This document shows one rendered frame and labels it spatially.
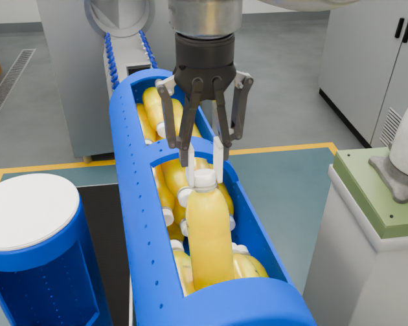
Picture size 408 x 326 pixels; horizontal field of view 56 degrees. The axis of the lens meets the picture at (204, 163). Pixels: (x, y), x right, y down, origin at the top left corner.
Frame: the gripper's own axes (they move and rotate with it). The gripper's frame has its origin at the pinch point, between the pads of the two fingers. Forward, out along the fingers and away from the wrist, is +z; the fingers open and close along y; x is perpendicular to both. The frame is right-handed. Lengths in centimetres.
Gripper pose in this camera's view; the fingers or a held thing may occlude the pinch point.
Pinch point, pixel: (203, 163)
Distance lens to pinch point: 59.9
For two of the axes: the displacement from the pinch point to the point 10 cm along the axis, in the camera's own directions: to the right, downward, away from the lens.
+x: 2.5, 5.6, -7.9
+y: -9.7, 1.4, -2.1
